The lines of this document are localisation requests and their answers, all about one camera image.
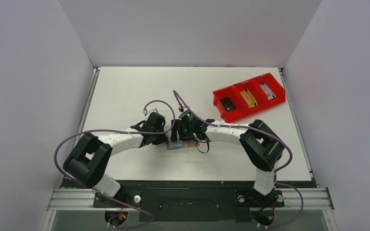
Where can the red three-compartment bin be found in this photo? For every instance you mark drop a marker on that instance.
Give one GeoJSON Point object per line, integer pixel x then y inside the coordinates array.
{"type": "Point", "coordinates": [255, 95]}

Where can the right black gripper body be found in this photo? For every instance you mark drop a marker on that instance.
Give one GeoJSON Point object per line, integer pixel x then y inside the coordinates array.
{"type": "Point", "coordinates": [178, 134]}

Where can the aluminium frame rail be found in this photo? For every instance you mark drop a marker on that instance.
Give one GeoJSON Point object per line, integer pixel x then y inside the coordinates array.
{"type": "Point", "coordinates": [83, 199]}

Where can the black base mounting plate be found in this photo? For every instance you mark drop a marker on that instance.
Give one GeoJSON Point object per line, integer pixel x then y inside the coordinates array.
{"type": "Point", "coordinates": [198, 200]}

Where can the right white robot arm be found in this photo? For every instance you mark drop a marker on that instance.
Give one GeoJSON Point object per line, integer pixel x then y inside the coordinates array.
{"type": "Point", "coordinates": [257, 139]}

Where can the white card in bin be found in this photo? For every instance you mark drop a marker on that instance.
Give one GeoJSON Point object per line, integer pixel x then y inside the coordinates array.
{"type": "Point", "coordinates": [269, 93]}

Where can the brown leather card holder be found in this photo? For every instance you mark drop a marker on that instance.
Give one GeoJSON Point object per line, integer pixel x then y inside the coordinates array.
{"type": "Point", "coordinates": [180, 145]}

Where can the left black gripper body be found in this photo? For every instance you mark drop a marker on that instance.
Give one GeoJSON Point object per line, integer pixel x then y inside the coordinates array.
{"type": "Point", "coordinates": [159, 139]}

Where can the black card in bin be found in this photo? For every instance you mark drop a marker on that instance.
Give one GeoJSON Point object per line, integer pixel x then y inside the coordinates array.
{"type": "Point", "coordinates": [227, 104]}

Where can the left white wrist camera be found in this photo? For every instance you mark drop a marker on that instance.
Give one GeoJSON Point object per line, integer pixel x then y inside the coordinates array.
{"type": "Point", "coordinates": [146, 111]}

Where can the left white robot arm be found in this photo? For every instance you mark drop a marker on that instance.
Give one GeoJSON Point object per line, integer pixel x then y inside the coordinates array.
{"type": "Point", "coordinates": [88, 160]}

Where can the yellow card in bin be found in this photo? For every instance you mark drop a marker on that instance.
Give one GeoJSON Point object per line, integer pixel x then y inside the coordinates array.
{"type": "Point", "coordinates": [248, 97]}

